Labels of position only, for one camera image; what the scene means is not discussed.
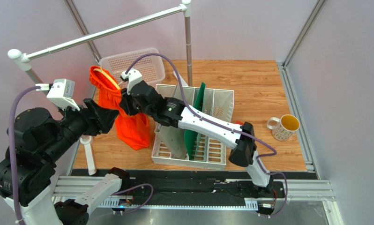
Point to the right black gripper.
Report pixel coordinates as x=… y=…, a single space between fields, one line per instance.
x=134 y=101

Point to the grey folder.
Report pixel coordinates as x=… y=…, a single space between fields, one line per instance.
x=172 y=138

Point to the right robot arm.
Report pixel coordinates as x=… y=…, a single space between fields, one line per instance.
x=177 y=113

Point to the yellow clothes hanger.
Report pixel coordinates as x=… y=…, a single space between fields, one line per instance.
x=105 y=74

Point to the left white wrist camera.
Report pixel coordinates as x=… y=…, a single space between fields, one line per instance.
x=60 y=93

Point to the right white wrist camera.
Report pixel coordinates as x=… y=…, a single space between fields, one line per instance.
x=133 y=77

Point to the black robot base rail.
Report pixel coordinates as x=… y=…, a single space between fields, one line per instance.
x=193 y=188

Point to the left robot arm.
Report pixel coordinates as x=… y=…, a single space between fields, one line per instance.
x=37 y=142

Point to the white patterned mug yellow inside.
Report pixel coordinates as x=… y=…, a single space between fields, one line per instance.
x=283 y=128

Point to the white plastic file organizer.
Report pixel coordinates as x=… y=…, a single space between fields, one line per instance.
x=209 y=153

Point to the orange shorts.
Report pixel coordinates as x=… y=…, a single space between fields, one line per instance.
x=132 y=130

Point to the white metal clothes rack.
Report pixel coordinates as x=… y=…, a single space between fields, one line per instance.
x=23 y=59

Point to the white perforated plastic basket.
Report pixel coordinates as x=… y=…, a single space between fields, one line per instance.
x=151 y=67

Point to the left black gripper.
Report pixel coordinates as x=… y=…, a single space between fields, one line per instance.
x=103 y=119

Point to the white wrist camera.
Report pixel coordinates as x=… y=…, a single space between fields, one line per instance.
x=133 y=77
x=60 y=93

